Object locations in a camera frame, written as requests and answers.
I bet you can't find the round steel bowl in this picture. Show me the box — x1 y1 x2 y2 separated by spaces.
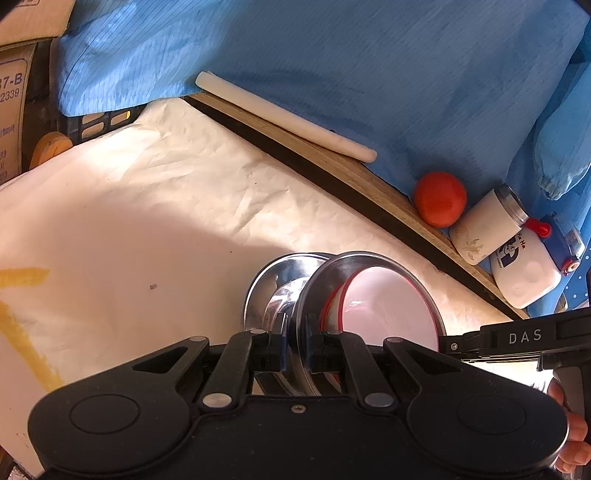
299 250 445 395

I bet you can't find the white rolling stick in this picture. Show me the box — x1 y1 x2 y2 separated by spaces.
195 71 378 163

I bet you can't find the person's right hand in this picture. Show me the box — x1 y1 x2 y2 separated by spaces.
547 378 591 474

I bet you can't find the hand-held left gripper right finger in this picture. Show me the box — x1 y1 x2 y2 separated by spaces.
305 331 472 413

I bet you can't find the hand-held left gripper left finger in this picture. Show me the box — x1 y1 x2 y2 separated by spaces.
124 313 290 414

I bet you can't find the cardboard box with blue logo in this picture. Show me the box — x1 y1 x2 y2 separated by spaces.
0 41 40 185

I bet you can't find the open brown cardboard box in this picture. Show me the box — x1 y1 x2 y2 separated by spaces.
0 0 77 47

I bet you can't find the wooden shelf board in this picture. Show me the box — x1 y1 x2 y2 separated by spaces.
184 92 531 321

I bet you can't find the light blue striped garment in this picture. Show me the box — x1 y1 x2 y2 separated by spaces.
58 0 591 222

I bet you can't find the blue white-dotted cloth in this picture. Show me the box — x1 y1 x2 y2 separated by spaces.
551 242 591 315

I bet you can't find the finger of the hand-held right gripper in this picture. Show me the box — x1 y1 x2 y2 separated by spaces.
438 330 485 356

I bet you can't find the black plastic crate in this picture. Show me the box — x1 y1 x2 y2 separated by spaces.
55 102 148 149

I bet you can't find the orange rounded object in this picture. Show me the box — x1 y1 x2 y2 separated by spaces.
30 131 75 171

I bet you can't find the deep steel plate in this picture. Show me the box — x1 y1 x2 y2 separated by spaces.
242 252 334 395

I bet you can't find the white thermos cup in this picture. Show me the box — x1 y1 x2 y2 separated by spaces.
449 184 529 266

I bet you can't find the white bottle with blue lid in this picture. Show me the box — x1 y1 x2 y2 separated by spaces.
490 213 585 310

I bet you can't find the red tomato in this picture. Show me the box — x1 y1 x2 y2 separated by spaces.
413 172 468 228

